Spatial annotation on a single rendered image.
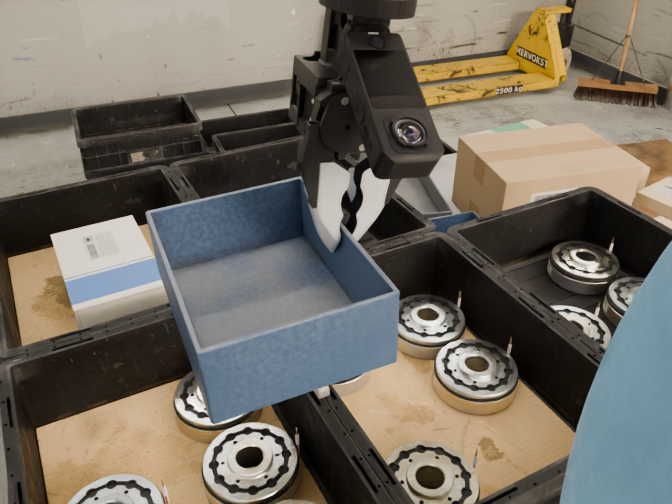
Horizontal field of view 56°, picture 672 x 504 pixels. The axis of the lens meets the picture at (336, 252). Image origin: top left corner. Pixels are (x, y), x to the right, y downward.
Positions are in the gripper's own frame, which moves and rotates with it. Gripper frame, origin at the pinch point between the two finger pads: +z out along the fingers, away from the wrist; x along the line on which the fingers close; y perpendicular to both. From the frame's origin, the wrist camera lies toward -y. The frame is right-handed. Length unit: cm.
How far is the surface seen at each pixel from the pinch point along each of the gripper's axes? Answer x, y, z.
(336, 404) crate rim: -2.0, -0.2, 19.5
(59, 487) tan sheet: 25.3, 7.7, 33.3
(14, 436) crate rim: 28.4, 6.8, 23.6
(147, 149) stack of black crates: 0, 159, 60
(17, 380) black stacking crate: 28.8, 17.3, 25.9
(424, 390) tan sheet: -17.6, 6.7, 27.5
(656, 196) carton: -91, 43, 23
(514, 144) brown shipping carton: -65, 60, 18
